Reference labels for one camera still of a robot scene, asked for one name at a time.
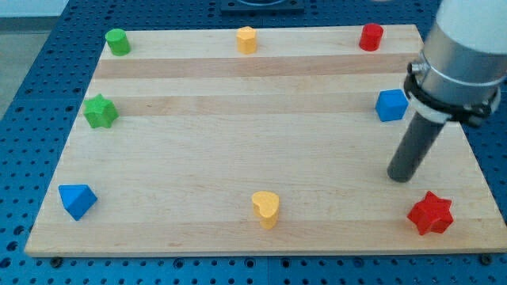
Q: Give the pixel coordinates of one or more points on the green cylinder block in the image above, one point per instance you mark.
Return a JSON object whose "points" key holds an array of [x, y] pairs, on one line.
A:
{"points": [[117, 41]]}

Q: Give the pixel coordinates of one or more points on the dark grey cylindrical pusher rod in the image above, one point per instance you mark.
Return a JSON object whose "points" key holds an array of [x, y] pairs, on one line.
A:
{"points": [[416, 142]]}

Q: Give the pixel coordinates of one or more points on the red star block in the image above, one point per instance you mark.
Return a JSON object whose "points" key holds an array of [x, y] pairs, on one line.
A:
{"points": [[431, 214]]}

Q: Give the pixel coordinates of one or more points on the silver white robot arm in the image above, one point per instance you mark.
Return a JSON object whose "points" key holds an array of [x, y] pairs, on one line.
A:
{"points": [[455, 78]]}

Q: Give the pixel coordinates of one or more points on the yellow heart block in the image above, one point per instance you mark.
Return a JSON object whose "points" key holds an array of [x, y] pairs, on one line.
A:
{"points": [[266, 206]]}

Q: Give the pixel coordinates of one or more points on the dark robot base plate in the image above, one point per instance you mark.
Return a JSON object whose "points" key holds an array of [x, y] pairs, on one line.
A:
{"points": [[261, 6]]}

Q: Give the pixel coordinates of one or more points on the blue cube block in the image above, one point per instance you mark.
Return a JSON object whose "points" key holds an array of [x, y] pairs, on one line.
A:
{"points": [[391, 105]]}

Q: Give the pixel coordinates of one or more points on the yellow hexagonal block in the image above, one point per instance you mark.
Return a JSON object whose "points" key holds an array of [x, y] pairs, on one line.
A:
{"points": [[246, 39]]}

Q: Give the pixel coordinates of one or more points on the green star block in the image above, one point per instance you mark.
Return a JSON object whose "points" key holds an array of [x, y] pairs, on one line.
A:
{"points": [[100, 112]]}

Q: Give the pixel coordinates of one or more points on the blue triangular prism block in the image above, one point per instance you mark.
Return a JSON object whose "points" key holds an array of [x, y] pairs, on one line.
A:
{"points": [[77, 199]]}

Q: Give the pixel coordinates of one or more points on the light wooden board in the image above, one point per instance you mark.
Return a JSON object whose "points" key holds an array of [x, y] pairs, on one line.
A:
{"points": [[202, 127]]}

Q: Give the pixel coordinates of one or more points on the red cylinder block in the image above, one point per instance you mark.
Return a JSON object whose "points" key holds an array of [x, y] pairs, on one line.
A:
{"points": [[371, 36]]}

